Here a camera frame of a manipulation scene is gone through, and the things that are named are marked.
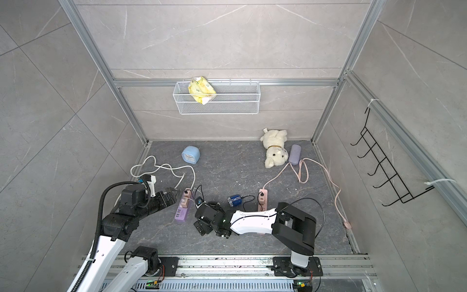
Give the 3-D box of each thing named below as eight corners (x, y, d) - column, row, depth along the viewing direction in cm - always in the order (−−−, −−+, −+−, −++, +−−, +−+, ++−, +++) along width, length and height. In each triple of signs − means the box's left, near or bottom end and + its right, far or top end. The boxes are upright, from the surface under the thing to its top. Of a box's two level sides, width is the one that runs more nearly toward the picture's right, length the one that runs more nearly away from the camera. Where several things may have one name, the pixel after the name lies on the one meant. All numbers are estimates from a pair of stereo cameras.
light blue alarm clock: (184, 162, 111) (181, 153, 104) (189, 153, 116) (186, 144, 109) (197, 165, 110) (194, 156, 103) (201, 156, 114) (199, 147, 107)
